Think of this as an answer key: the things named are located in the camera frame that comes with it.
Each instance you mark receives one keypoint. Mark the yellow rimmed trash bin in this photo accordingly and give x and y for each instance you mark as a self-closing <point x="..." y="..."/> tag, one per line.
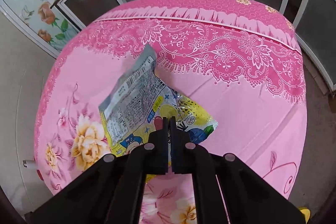
<point x="306" y="212"/>

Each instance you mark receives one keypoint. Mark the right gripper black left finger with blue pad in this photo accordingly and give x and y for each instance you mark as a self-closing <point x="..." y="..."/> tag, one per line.
<point x="111" y="191"/>

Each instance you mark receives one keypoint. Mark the floral glass door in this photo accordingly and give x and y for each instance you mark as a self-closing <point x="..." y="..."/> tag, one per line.
<point x="41" y="22"/>

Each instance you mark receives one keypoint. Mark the pink floral tablecloth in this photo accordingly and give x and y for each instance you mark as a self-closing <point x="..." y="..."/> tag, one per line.
<point x="238" y="59"/>

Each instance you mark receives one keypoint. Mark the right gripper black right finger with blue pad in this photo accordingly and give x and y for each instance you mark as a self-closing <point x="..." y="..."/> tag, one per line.
<point x="225" y="189"/>

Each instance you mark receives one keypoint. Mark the yellow silver snack bag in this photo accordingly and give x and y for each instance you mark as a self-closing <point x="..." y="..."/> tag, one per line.
<point x="140" y="101"/>

